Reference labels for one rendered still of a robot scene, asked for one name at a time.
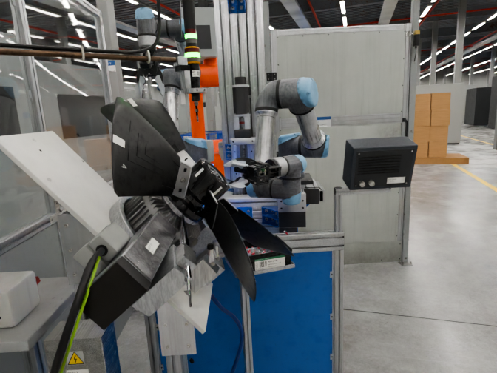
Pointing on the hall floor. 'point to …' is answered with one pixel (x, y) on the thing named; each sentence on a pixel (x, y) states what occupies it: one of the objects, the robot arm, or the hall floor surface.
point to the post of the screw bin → (246, 329)
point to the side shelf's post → (35, 360)
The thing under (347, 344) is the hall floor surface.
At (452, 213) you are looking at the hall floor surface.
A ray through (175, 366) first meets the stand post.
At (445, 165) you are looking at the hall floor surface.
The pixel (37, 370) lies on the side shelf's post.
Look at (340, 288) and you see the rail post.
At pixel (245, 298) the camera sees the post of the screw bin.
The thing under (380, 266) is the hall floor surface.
